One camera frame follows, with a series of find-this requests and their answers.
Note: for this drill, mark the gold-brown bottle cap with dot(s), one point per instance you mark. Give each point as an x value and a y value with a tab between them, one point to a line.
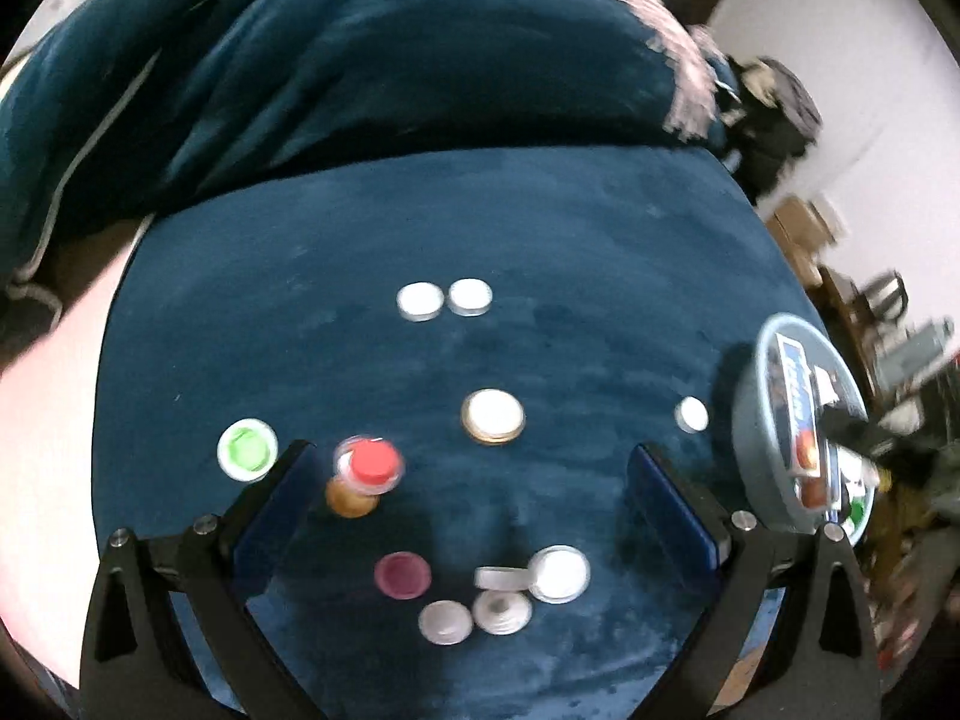
493	416

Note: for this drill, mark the orange bottle cap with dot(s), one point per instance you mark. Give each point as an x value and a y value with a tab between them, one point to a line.
351	504

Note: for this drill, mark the white lid with clear rim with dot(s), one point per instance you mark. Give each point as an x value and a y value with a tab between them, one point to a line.
559	574

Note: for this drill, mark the dark blue velvet blanket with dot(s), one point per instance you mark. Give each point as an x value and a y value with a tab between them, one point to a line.
375	225

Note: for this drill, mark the cardboard box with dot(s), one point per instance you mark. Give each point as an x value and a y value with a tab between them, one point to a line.
802	236

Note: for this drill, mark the green cap on white lid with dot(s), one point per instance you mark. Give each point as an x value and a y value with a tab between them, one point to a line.
225	465

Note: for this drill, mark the pink bed sheet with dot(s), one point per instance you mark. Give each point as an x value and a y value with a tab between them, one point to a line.
45	465

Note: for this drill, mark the pink fringed scarf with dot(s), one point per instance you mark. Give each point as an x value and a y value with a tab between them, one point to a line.
675	67

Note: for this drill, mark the green bottle cap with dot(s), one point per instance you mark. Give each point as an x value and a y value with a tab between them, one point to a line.
855	514
246	448

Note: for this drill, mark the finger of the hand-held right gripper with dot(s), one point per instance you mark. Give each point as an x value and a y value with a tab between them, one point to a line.
851	427

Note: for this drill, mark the white cap with clear rim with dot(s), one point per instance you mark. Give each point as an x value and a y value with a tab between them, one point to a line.
469	296

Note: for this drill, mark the stainless steel kettle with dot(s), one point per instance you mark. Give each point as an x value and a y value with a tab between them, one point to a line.
885	296

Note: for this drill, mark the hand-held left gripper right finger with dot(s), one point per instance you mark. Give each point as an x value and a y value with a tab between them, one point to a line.
667	517

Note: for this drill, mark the red bottle cap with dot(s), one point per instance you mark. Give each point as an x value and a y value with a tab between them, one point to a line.
373	463

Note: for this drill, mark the blue-grey mesh basket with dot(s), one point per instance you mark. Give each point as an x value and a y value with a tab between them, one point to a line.
750	427

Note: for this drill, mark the pile of dark clothes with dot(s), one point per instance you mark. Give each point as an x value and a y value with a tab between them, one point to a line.
776	120

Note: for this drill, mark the pink bottle cap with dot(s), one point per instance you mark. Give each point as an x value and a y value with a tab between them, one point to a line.
403	575

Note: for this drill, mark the ointment box with orange circle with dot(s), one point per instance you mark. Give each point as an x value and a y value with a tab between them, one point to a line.
795	382

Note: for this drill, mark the large white lid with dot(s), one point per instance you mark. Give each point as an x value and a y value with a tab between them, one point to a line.
420	301

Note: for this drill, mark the open white bottle cap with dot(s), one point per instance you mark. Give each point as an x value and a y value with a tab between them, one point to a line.
502	613

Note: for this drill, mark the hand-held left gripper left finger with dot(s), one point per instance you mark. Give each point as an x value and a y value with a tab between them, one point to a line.
274	510

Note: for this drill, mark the pale green thermos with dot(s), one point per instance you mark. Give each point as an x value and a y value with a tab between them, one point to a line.
919	352

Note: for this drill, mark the dark blue piped quilt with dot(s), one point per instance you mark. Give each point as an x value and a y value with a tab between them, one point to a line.
337	52

